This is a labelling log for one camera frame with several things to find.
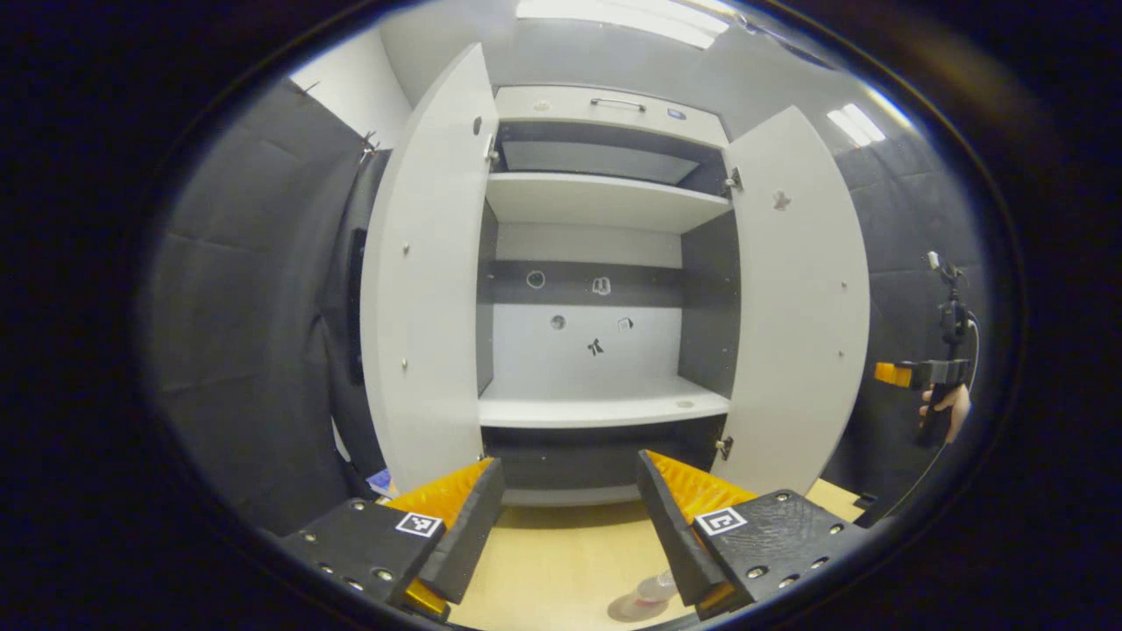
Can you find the black backdrop cloth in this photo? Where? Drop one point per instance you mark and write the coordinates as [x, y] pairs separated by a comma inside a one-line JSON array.
[[903, 263], [245, 307]]

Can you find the small ceiling light panel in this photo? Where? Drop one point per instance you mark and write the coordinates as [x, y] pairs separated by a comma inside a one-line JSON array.
[[856, 124]]

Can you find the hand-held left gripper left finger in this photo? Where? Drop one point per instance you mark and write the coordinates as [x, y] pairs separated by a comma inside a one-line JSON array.
[[469, 526]]

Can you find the large ceiling light panel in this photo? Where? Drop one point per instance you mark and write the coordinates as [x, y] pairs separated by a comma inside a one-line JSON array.
[[622, 19]]

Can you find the small black object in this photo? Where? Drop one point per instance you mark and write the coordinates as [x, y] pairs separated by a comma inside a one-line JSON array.
[[865, 502]]

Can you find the grey cabinet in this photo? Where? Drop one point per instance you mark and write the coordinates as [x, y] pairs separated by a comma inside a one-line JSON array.
[[596, 202]]

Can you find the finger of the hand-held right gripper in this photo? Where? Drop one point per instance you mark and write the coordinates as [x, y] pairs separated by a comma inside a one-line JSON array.
[[892, 374]]

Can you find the black binder clip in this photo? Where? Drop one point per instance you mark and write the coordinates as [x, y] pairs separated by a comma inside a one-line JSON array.
[[370, 147]]

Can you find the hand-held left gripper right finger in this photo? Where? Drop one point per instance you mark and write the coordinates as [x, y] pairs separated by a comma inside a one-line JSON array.
[[671, 526]]

